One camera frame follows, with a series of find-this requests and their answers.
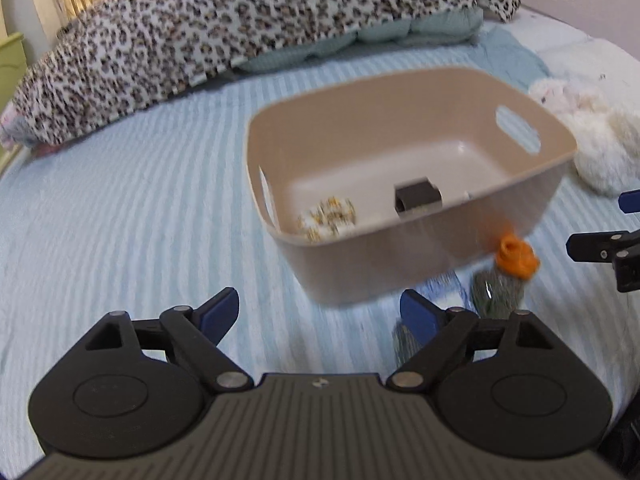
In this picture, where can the light blue striped bedspread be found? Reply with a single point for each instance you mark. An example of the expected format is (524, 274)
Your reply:
(140, 220)

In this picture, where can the orange and grey knitted toy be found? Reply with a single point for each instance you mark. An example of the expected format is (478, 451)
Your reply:
(505, 275)

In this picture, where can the blue patterned cloth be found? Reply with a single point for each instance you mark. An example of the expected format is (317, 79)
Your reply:
(442, 292)

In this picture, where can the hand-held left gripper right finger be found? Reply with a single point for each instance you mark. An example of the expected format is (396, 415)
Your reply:
(417, 316)

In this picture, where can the white plush toy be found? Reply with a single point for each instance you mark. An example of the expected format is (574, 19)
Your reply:
(595, 135)

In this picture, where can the floral patterned cloth bundle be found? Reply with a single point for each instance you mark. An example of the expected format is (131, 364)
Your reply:
(327, 219)

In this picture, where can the grey knitted item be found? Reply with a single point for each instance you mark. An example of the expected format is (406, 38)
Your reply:
(407, 342)

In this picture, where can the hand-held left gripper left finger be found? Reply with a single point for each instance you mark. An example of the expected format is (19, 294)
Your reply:
(220, 311)

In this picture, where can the light blue towel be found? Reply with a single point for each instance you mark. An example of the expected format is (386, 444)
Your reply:
(515, 57)

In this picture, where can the small black box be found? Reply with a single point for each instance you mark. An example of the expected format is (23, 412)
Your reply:
(417, 199)

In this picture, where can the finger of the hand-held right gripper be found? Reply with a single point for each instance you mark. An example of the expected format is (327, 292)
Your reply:
(595, 246)
(630, 202)

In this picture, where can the beige plastic basket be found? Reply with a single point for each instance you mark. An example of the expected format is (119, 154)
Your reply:
(425, 240)

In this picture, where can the teal quilted comforter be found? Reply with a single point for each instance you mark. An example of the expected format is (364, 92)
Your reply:
(380, 35)

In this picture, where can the green wooden furniture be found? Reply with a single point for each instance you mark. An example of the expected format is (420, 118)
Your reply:
(10, 67)

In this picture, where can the leopard print blanket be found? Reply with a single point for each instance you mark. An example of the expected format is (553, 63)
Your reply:
(210, 35)

